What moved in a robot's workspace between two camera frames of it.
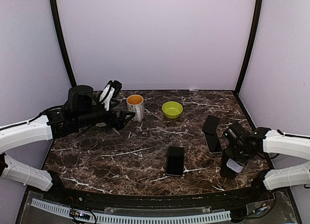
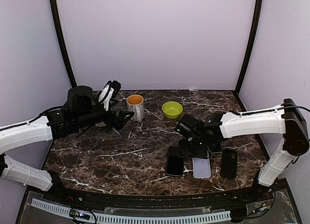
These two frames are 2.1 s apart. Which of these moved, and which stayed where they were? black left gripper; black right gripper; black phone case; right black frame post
Moved: black right gripper
Stayed: black phone case; black left gripper; right black frame post
